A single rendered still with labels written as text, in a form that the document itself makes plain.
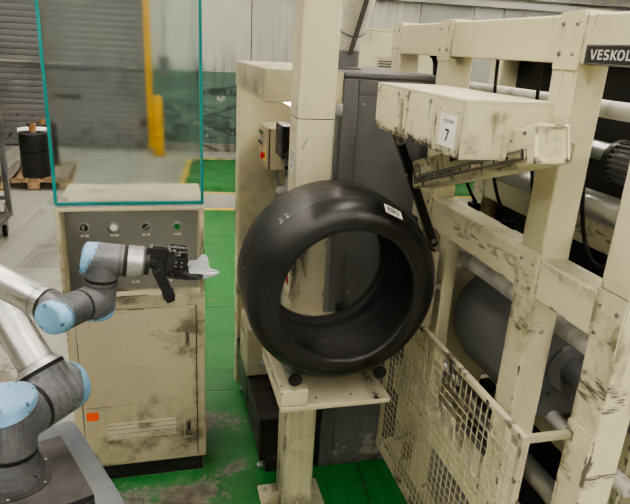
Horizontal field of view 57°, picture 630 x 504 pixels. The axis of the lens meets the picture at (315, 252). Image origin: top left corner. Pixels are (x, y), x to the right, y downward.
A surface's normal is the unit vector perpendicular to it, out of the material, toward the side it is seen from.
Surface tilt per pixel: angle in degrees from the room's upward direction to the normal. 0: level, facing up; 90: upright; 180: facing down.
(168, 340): 90
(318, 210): 46
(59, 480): 5
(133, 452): 90
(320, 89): 90
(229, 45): 90
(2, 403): 3
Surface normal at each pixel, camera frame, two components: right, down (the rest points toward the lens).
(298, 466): 0.24, 0.33
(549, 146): 0.25, 0.03
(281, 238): -0.35, -0.22
